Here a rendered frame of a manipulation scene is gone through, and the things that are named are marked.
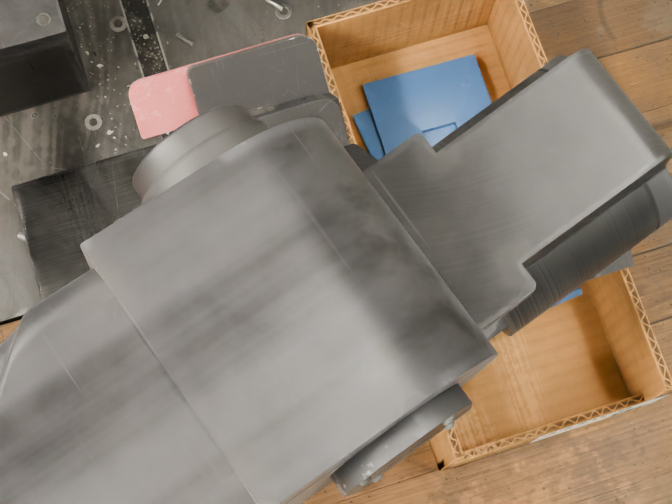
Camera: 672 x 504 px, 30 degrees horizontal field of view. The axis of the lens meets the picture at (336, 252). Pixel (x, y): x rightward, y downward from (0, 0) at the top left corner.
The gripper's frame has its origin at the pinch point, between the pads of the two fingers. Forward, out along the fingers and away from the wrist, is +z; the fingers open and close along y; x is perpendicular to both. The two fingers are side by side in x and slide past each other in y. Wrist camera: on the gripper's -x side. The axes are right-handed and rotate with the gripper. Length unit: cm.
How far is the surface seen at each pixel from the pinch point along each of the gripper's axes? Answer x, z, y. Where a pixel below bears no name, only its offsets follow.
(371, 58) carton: -11.2, 23.2, 0.9
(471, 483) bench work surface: -8.3, 10.8, -21.4
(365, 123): -9.5, 20.9, -2.3
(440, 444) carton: -6.8, 8.7, -17.5
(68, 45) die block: 5.6, 19.6, 6.8
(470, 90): -16.0, 20.5, -2.2
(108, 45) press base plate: 3.5, 26.7, 5.6
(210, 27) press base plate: -2.7, 26.3, 5.0
